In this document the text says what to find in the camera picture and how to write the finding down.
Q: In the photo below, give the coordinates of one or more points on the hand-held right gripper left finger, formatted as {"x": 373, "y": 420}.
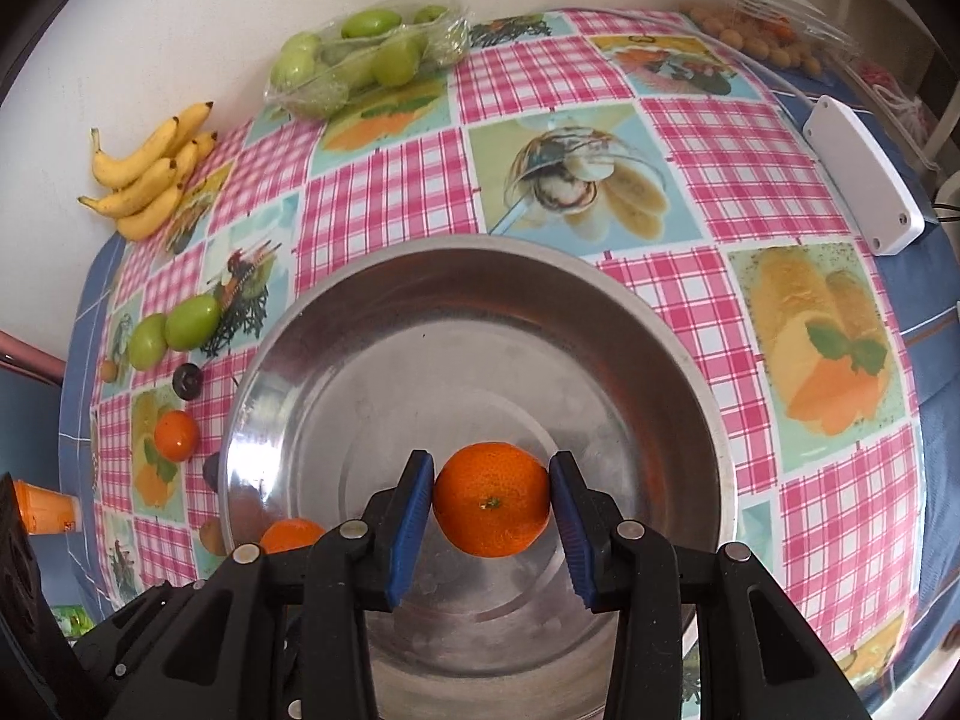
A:
{"x": 409, "y": 532}

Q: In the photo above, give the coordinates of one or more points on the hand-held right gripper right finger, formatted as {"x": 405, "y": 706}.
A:
{"x": 574, "y": 532}

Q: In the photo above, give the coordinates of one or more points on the large orange tangerine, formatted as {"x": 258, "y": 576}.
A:
{"x": 491, "y": 499}

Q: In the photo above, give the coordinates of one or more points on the round stainless steel basin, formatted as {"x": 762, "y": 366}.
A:
{"x": 465, "y": 360}

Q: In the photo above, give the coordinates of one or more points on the brown longan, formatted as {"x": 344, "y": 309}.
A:
{"x": 110, "y": 370}
{"x": 211, "y": 534}

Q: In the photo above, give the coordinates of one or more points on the dark stemless cherry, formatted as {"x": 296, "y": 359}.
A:
{"x": 211, "y": 470}

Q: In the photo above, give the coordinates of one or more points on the dark cherry with curled stem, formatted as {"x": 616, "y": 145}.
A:
{"x": 187, "y": 380}

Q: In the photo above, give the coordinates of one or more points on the green jujube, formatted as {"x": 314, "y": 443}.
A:
{"x": 148, "y": 341}
{"x": 193, "y": 321}

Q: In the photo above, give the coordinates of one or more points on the orange drink cup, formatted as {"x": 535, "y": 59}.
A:
{"x": 45, "y": 510}

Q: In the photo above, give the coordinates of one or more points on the pink bar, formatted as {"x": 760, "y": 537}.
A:
{"x": 26, "y": 356}

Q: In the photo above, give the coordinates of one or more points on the yellow banana bunch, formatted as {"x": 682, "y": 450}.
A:
{"x": 146, "y": 180}

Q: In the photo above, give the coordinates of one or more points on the clear plastic fruit tray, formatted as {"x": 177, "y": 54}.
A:
{"x": 300, "y": 94}

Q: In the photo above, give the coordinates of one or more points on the white rectangular power box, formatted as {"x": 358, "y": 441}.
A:
{"x": 862, "y": 172}

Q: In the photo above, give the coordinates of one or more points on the pile of packed green jujubes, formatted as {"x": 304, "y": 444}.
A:
{"x": 394, "y": 60}

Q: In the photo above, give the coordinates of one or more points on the black power adapter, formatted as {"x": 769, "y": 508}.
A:
{"x": 930, "y": 214}

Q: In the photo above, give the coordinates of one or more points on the heap of brown longans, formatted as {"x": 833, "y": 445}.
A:
{"x": 731, "y": 37}

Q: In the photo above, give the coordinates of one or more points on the red net bag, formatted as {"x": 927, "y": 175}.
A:
{"x": 904, "y": 112}

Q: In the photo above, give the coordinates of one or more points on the small orange fruit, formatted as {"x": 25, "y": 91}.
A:
{"x": 780, "y": 30}

